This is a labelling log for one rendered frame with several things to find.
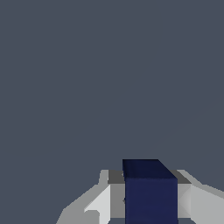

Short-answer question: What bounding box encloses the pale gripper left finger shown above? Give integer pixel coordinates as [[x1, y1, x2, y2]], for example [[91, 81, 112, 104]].
[[55, 169, 127, 224]]

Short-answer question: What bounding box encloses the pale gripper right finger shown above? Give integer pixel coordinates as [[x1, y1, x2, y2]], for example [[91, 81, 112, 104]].
[[170, 169, 224, 224]]

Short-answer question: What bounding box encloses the dark blue block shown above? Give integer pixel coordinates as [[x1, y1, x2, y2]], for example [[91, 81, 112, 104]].
[[122, 158, 179, 224]]

